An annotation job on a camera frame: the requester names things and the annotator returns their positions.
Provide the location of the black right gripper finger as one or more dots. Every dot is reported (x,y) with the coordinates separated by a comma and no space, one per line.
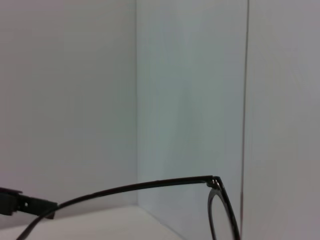
(10,200)

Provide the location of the black glasses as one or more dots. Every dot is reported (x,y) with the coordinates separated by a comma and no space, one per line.
(150,184)

